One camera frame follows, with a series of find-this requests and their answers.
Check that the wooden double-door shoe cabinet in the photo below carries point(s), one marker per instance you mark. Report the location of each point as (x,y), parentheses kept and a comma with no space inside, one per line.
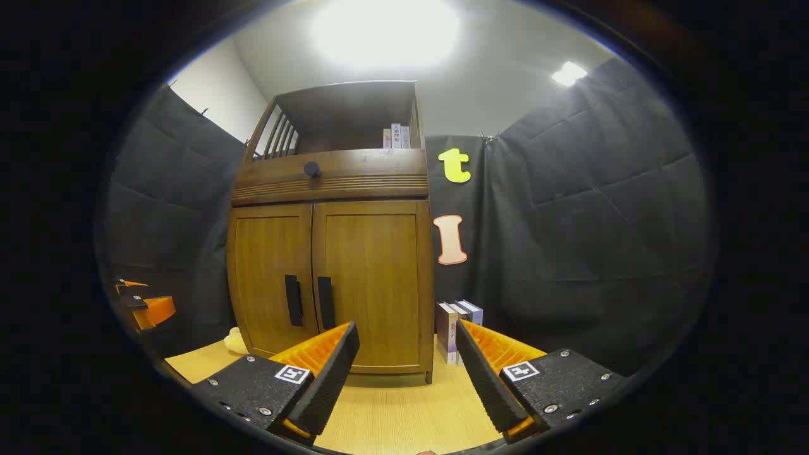
(366,170)

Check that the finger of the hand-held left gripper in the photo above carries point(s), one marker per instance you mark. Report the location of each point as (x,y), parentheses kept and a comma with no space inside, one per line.
(158,309)
(129,289)

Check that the pale blue spine book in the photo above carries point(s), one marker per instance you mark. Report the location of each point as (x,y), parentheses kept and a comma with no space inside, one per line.
(406,138)

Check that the cream soft toy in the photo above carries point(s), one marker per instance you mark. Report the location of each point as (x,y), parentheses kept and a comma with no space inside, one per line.
(236,342)

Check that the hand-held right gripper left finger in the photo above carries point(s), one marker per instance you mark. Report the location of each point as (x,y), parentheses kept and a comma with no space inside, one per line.
(328,385)

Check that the small ceiling light panel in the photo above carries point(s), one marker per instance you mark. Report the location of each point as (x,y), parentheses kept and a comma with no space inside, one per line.
(569,74)

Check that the black backdrop cloth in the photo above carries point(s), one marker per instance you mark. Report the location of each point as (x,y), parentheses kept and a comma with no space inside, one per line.
(600,221)

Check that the white spine book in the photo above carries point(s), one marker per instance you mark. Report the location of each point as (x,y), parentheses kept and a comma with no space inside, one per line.
(395,136)

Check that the wooden shoe cabinet door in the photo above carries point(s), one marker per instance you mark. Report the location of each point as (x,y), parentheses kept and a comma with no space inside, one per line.
(379,265)
(272,253)

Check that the large ceiling light panel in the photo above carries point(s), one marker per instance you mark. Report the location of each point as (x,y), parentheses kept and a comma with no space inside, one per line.
(385,31)

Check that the purple cover book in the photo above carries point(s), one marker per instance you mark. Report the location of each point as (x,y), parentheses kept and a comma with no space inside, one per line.
(474,311)

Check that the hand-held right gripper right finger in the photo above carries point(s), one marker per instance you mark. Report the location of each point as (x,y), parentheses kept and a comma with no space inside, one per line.
(486,385)

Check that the round black drawer knob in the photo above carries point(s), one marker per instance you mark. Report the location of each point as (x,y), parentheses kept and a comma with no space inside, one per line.
(312,169)

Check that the brown cover book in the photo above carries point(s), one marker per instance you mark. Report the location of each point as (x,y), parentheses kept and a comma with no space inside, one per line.
(446,335)

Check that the grey cover book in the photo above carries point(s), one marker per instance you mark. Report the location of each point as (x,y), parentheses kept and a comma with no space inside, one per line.
(461,311)

